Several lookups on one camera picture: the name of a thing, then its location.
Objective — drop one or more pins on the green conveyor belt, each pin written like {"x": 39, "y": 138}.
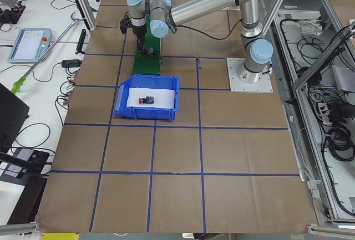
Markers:
{"x": 145, "y": 64}

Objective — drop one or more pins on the black power adapter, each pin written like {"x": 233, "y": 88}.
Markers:
{"x": 71, "y": 63}

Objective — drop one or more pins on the white foam pad left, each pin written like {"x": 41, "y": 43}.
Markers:
{"x": 155, "y": 98}

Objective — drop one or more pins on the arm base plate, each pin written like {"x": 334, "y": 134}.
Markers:
{"x": 245, "y": 82}

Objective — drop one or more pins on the green handled reach grabber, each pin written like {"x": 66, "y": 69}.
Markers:
{"x": 16, "y": 85}

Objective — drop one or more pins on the teach pendant tablet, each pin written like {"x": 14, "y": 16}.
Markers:
{"x": 30, "y": 45}

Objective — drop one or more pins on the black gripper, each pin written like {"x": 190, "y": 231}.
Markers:
{"x": 137, "y": 31}

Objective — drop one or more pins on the yellow push button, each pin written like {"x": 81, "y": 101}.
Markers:
{"x": 149, "y": 51}

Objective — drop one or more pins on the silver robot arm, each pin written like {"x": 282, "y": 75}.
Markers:
{"x": 159, "y": 17}

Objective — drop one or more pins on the left blue plastic bin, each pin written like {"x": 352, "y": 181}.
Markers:
{"x": 152, "y": 82}

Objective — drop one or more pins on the red push button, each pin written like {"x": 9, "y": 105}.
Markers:
{"x": 148, "y": 100}

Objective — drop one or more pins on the aluminium frame post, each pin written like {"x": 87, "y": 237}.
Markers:
{"x": 81, "y": 1}

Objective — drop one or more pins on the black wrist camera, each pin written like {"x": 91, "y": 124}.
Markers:
{"x": 125, "y": 23}

